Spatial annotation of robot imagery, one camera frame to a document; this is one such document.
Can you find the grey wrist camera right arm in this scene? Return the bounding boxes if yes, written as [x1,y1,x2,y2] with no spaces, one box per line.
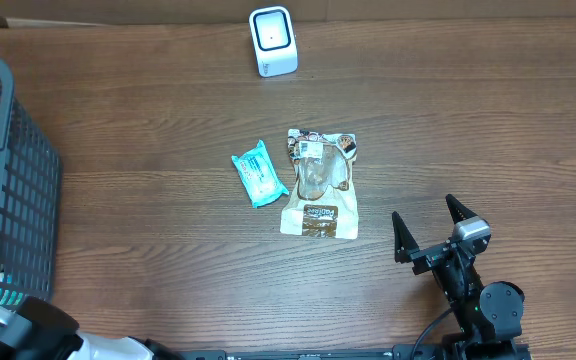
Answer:
[452,216,491,253]

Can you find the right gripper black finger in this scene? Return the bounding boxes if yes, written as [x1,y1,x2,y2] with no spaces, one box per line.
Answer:
[445,194,477,224]
[392,211,419,263]

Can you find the teal wet wipes pack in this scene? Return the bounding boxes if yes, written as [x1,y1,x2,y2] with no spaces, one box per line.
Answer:
[231,140,289,208]

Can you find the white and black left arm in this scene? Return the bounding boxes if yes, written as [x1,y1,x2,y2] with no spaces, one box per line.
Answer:
[0,297,182,360]

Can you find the brown snack pouch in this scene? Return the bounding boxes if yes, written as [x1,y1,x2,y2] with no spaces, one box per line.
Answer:
[280,129,359,240]

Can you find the white barcode scanner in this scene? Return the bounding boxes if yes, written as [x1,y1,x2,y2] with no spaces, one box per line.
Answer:
[249,6,299,78]

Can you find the grey plastic mesh basket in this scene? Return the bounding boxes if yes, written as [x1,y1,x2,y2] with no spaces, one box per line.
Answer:
[0,59,63,309]

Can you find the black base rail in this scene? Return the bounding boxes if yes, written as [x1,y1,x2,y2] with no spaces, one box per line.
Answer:
[177,348,444,360]

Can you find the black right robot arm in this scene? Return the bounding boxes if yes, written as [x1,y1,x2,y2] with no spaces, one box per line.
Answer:
[392,194,531,360]

